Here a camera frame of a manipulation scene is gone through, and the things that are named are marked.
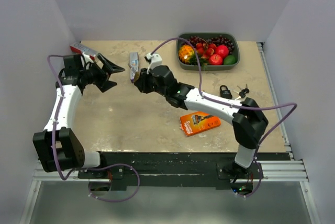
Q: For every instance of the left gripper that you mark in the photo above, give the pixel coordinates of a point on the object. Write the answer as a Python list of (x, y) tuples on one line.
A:
[(103, 84)]

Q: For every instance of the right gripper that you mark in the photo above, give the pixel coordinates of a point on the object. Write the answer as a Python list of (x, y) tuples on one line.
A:
[(142, 83)]

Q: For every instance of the black padlock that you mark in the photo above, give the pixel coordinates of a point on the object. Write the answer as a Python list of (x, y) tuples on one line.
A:
[(225, 92)]

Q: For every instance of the black padlock keys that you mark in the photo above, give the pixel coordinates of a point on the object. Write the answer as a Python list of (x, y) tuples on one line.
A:
[(242, 92)]

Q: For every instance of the brass padlock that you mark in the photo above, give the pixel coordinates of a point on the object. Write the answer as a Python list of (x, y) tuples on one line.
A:
[(136, 77)]

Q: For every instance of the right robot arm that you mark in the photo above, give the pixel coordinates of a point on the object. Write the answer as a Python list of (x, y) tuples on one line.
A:
[(248, 121)]

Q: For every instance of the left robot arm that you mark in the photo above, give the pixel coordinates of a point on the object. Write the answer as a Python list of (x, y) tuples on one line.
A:
[(57, 146)]

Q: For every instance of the purple toothpaste box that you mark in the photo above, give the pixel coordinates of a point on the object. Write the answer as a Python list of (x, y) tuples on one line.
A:
[(133, 65)]

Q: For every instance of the orange pineapple toy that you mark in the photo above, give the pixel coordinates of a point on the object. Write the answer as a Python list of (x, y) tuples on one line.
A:
[(186, 54)]

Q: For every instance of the red toothpaste box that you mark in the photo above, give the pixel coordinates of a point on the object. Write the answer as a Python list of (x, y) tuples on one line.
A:
[(77, 47)]

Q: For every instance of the red strawberries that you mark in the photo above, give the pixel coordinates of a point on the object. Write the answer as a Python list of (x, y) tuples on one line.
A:
[(205, 50)]

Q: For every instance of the orange razor box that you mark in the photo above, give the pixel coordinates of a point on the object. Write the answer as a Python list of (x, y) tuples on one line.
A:
[(198, 122)]

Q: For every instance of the red apple front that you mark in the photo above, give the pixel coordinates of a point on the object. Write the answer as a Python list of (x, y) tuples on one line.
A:
[(215, 59)]

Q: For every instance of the red apple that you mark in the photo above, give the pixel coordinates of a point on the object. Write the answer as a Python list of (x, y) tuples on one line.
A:
[(215, 59), (222, 50)]

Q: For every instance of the red apple back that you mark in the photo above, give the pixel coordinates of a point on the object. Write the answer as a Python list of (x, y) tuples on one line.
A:
[(222, 50)]

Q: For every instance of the dark grapes bunch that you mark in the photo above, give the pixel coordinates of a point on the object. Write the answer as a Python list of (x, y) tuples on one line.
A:
[(218, 40)]

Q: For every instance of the grey fruit tray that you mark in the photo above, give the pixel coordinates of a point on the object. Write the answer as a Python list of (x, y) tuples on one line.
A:
[(201, 62)]

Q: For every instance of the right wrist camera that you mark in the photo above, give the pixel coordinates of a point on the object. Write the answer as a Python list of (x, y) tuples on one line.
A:
[(154, 60)]

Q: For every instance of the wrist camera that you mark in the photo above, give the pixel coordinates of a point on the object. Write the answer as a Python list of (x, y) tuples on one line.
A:
[(154, 60), (94, 58)]

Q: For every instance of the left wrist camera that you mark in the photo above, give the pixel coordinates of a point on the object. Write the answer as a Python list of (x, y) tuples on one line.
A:
[(94, 58)]

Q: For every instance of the black base frame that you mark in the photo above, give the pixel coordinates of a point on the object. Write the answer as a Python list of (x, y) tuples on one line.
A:
[(185, 169)]

